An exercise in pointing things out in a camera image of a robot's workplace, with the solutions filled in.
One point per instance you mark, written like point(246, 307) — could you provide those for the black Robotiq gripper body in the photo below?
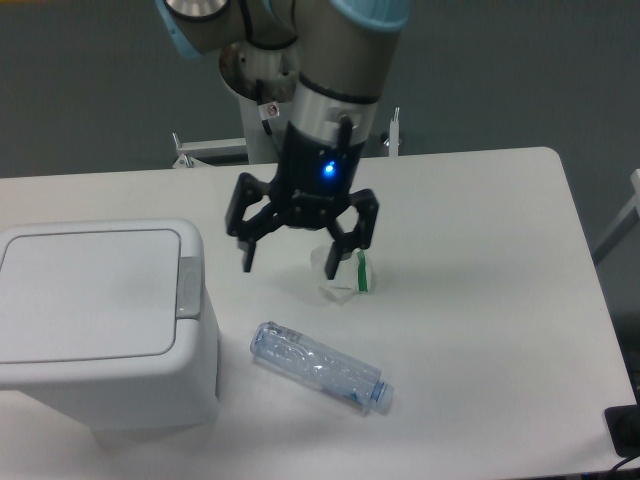
point(311, 187)

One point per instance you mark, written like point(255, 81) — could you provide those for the grey trash can push button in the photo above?
point(189, 288)

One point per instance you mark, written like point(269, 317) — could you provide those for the white plastic trash can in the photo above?
point(175, 388)

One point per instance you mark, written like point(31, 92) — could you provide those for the white trash can lid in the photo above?
point(90, 295)

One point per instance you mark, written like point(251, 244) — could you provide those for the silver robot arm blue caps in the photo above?
point(346, 49)

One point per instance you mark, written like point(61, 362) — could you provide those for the crumpled white green wrapper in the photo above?
point(354, 275)

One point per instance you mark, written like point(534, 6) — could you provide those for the crushed clear plastic bottle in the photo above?
point(334, 372)

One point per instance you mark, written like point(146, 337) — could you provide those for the black device at table edge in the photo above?
point(623, 426)

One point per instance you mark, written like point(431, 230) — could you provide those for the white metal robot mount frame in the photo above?
point(235, 151)

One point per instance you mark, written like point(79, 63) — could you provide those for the white metal frame right edge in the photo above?
point(621, 224)

